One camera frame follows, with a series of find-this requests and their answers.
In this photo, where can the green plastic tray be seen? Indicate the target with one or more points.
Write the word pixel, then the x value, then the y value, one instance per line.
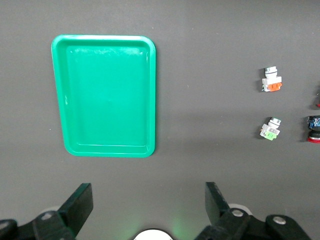
pixel 105 100

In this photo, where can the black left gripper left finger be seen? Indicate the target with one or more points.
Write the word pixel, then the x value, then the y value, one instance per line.
pixel 75 207

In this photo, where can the white button switch green tab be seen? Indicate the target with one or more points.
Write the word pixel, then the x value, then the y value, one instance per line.
pixel 270 131

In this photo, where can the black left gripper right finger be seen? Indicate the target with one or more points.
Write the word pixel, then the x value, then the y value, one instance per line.
pixel 217 207

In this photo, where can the white button switch orange tab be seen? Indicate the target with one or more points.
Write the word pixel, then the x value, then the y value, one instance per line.
pixel 271 81

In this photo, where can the red button black switch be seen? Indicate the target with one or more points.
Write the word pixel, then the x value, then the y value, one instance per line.
pixel 314 128
pixel 318 100

